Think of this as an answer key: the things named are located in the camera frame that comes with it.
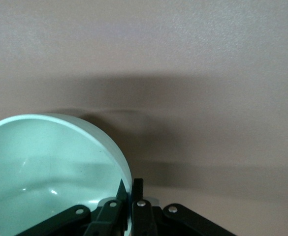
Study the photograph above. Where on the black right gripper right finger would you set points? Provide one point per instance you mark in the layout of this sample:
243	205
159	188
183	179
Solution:
141	218

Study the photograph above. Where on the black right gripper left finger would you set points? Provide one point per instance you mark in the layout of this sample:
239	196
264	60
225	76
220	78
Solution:
109	216

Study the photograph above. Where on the pale green bowl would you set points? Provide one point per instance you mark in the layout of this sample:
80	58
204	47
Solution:
47	159

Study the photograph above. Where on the brown table cover cloth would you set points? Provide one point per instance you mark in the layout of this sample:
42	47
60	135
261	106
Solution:
183	49

